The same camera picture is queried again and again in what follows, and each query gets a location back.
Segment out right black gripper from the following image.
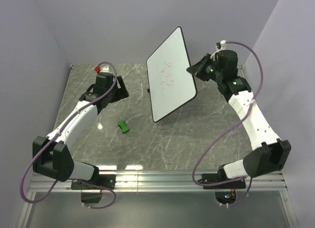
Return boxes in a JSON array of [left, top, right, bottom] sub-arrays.
[[187, 54, 223, 84]]

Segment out white whiteboard black frame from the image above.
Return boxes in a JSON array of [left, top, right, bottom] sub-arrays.
[[146, 26, 197, 123]]

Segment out green whiteboard eraser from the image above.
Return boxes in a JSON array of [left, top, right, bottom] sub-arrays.
[[118, 120, 130, 133]]

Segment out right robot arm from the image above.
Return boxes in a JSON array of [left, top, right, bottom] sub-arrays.
[[187, 50, 291, 189]]

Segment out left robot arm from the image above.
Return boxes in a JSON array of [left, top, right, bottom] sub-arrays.
[[32, 72, 129, 190]]

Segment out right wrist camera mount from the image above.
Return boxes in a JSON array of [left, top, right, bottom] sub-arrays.
[[210, 40, 226, 60]]

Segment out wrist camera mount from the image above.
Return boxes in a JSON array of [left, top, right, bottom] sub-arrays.
[[94, 64, 110, 73], [210, 40, 226, 60]]

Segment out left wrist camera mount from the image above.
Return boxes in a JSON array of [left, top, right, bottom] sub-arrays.
[[94, 64, 110, 73]]

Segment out aluminium mounting rail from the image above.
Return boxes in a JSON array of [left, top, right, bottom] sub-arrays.
[[17, 170, 298, 228]]

